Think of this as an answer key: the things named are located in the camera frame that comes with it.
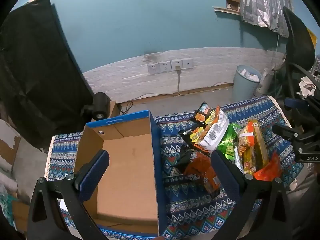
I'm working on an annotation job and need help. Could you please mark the crumpled white paper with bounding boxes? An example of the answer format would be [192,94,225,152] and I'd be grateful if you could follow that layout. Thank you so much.
[296,76,317,97]

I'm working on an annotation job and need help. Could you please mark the white plastic bottle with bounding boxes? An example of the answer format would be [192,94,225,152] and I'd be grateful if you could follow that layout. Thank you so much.
[257,67,275,93]

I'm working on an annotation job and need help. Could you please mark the black cylindrical lamp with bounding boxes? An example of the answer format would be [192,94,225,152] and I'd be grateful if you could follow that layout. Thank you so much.
[81,92,110,120]

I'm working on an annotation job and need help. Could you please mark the black floor cable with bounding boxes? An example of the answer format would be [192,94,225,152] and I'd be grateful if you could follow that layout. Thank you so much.
[117,101,133,114]

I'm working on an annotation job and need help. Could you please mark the green snack packet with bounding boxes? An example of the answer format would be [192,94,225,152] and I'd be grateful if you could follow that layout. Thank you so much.
[217,124,242,162]

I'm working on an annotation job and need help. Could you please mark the long yellow cracker packet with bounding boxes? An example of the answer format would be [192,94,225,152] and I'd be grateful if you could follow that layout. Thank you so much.
[240,120,270,175]

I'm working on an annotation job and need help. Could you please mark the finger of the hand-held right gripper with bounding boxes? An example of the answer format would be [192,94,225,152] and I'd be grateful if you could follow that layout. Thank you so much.
[272,124,300,141]
[284,95,320,111]

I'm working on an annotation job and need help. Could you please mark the black office chair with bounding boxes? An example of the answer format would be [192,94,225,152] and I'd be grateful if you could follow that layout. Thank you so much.
[275,6,320,130]

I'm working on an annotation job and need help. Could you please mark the red orange snack packet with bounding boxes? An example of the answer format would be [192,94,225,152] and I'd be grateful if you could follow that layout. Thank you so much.
[253,151,283,182]

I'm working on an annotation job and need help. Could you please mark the silver grey snack packet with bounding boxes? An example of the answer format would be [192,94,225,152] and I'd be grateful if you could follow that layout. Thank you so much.
[233,142,245,175]

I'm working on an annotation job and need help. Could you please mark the pale blue trash bin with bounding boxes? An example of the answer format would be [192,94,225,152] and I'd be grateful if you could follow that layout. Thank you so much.
[232,65,262,102]

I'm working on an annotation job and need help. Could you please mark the small brown cardboard box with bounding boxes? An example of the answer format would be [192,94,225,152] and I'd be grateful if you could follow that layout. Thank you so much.
[107,101,121,118]

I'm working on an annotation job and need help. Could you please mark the orange white-banded cracker packet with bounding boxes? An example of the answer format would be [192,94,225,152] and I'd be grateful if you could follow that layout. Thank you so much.
[235,122,256,160]

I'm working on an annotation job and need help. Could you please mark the black orange snack packet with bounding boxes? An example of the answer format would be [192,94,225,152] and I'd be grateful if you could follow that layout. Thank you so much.
[175,145,222,198]

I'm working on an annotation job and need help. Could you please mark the white orange snack packet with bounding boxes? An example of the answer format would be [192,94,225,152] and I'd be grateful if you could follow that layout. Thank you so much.
[197,106,230,153]

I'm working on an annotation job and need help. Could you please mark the black yellow snack packet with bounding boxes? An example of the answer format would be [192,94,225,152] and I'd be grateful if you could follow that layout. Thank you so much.
[191,102,218,126]
[179,126,208,146]

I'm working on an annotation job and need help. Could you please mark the silver foil curtain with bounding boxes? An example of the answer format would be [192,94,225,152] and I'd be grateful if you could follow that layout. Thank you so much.
[239,0,293,37]

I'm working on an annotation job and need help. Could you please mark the wooden window ledge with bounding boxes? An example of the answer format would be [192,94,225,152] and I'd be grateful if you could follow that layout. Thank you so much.
[213,6,240,14]

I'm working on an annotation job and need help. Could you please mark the patterned blue tablecloth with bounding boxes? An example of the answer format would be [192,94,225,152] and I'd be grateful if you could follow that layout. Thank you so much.
[45,95,304,240]

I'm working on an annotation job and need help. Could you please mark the grey peeling board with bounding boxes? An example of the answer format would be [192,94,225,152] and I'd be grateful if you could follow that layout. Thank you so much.
[0,119,54,205]

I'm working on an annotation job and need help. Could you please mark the blue cardboard box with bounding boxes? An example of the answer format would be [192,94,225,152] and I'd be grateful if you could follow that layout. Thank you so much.
[74,109,167,238]

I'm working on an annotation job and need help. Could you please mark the black cloth screen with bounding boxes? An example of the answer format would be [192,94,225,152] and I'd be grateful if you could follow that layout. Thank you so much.
[0,0,94,150]

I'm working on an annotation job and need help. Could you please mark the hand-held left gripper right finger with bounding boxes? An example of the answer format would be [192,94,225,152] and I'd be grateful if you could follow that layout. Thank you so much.
[211,150,293,240]

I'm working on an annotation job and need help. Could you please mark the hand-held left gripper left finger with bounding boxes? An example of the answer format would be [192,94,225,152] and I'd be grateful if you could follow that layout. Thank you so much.
[27,149,110,240]

